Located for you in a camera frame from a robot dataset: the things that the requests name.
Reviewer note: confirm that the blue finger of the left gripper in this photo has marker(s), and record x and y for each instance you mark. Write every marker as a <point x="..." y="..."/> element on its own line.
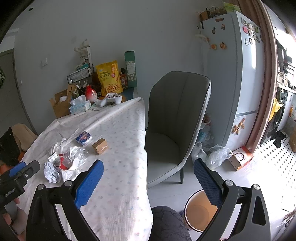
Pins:
<point x="13" y="171"/>

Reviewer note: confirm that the white tall carton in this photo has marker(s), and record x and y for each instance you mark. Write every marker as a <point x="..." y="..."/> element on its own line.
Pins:
<point x="84" y="52"/>

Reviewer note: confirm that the blue tissue packet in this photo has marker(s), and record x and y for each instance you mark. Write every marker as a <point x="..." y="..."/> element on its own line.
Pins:
<point x="84" y="138"/>

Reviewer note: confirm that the grey upholstered chair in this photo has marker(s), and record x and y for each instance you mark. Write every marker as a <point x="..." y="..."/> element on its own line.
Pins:
<point x="177" y="106"/>

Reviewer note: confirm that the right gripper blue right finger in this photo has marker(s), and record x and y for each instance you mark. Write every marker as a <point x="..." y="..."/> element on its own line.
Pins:
<point x="209" y="182"/>

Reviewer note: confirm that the blue tissue box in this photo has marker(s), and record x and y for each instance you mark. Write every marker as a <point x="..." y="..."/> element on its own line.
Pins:
<point x="79" y="105"/>

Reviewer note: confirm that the clear plastic bag on floor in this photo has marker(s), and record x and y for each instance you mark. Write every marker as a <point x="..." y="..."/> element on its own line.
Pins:
<point x="213" y="157"/>

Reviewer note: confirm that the white game controller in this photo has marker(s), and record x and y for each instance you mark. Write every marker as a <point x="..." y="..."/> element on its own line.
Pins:
<point x="112" y="98"/>

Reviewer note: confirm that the white paper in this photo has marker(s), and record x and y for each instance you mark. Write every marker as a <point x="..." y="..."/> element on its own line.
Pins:
<point x="51" y="173"/>

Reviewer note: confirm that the orange white box on floor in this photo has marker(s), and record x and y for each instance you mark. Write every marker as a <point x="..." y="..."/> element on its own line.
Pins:
<point x="240" y="158"/>

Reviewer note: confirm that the floral white tablecloth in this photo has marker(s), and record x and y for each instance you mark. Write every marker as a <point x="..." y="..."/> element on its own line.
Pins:
<point x="119" y="207"/>

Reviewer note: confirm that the clear plastic wrap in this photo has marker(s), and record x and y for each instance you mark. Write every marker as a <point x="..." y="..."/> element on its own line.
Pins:
<point x="78" y="156"/>

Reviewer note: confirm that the open brown cardboard box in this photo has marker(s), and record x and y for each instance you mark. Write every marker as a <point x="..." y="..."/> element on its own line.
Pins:
<point x="61" y="103"/>

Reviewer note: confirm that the green tall box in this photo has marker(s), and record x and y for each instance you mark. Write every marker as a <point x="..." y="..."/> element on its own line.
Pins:
<point x="131" y="68"/>

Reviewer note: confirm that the round trash bin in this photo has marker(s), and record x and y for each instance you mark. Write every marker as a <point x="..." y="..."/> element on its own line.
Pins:
<point x="198" y="212"/>

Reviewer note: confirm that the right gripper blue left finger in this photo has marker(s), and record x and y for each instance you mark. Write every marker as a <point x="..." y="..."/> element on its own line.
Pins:
<point x="87" y="182"/>

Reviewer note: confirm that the person's left hand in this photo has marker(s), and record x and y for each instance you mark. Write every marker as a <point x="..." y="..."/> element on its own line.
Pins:
<point x="19" y="224"/>

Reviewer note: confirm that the white refrigerator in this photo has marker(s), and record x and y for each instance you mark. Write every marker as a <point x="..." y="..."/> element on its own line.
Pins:
<point x="234" y="62"/>

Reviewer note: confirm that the small brown cardboard box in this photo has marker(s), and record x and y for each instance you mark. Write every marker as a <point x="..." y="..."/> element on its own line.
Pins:
<point x="100" y="146"/>

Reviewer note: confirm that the person's patterned knee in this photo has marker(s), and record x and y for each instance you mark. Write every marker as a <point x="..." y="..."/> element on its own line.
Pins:
<point x="167" y="225"/>

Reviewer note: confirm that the yellow snack bag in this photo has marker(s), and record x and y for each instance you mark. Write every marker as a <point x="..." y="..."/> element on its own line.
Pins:
<point x="109" y="78"/>

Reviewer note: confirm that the black mesh rack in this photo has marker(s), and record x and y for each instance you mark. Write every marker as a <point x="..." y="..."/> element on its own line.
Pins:
<point x="79" y="75"/>

